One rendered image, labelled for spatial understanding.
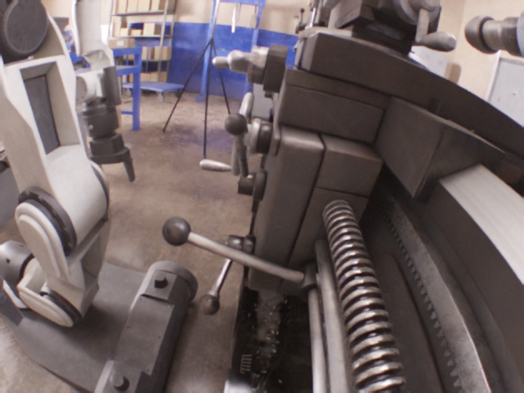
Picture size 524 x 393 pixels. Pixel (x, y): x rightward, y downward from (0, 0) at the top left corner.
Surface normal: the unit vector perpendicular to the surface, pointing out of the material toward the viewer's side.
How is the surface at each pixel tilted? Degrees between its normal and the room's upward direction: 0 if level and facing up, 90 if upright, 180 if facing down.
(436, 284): 90
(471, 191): 36
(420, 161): 90
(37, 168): 90
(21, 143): 90
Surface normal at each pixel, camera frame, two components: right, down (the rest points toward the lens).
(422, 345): -0.98, -0.18
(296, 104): -0.07, 0.52
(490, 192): -0.44, -0.78
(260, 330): 0.17, -0.84
